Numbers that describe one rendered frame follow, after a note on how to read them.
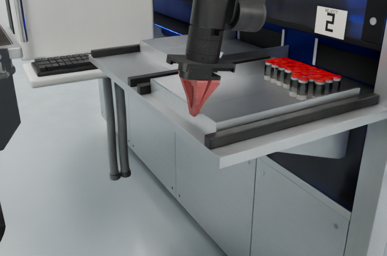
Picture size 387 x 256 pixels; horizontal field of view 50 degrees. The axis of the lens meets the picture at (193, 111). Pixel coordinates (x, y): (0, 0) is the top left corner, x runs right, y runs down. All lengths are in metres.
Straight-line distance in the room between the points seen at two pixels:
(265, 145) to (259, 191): 0.64
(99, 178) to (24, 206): 0.40
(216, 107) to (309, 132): 0.19
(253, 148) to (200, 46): 0.18
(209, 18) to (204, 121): 0.17
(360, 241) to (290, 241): 0.27
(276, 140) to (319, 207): 0.45
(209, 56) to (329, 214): 0.59
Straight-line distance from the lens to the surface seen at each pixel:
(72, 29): 1.53
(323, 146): 0.93
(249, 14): 0.70
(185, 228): 1.90
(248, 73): 1.01
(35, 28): 1.51
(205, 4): 0.65
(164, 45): 1.26
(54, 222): 2.03
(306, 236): 1.20
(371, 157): 0.96
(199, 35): 0.66
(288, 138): 0.71
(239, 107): 0.82
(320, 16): 0.98
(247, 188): 1.36
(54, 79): 1.31
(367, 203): 1.00
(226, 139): 0.66
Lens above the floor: 1.19
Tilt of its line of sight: 23 degrees down
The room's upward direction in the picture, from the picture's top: straight up
